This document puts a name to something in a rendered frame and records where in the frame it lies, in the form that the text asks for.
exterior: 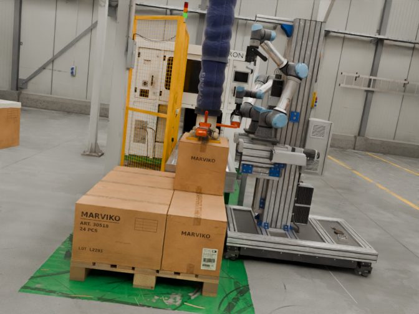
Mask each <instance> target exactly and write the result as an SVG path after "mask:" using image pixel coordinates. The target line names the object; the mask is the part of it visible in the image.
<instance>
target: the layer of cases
mask: <svg viewBox="0 0 419 314"><path fill-rule="evenodd" d="M174 182H175V173H169V172H164V171H154V170H149V169H140V168H130V167H124V166H116V167H115V168H114V169H113V170H111V172H109V173H108V174H107V175H106V176H105V177H104V178H103V179H101V180H100V181H99V182H98V183H97V184H96V185H95V186H94V187H93V188H92V189H90V190H89V191H88V192H87V193H86V194H84V195H83V196H82V197H81V198H80V199H79V200H78V201H77V202H76V203H75V216H74V232H73V241H72V258H71V259H72V260H81V261H86V262H96V263H102V264H112V265H122V266H128V267H138V268H144V269H154V270H160V269H161V270H164V271H170V272H179V273H186V274H195V275H205V276H211V277H219V273H220V268H221V260H222V255H223V247H224V239H225V234H226V226H227V217H226V209H225V205H224V197H223V196H217V195H212V194H203V193H194V192H188V191H179V190H174V189H173V188H174Z"/></svg>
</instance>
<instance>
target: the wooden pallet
mask: <svg viewBox="0 0 419 314"><path fill-rule="evenodd" d="M92 269H100V270H110V271H116V272H126V273H132V274H134V278H133V287H136V288H146V289H152V290H154V288H155V284H156V280H157V276H158V277H168V278H178V279H184V280H194V281H200V282H202V295H204V296H211V297H217V292H218V284H219V277H211V276H205V275H195V274H186V273H179V272H170V271H164V270H161V269H160V270H154V269H144V268H138V267H128V266H122V265H112V264H102V263H96V262H86V261H81V260H72V259H71V260H70V277H69V280H78V281H84V280H85V279H86V278H87V276H88V274H89V273H90V271H91V270H92Z"/></svg>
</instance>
